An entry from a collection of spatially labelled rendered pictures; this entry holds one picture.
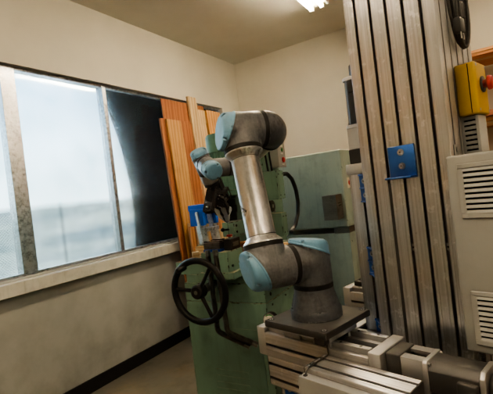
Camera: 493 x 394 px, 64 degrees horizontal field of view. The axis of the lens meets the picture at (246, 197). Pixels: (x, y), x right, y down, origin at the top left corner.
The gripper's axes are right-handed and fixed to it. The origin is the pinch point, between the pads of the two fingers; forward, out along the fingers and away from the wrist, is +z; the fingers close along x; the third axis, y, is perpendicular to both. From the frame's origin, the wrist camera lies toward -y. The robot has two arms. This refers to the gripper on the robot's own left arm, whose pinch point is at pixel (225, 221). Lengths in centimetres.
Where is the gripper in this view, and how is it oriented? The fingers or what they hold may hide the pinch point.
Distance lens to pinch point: 177.2
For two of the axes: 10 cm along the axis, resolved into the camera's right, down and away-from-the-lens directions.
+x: -8.7, 0.8, 4.9
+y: 3.7, -5.6, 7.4
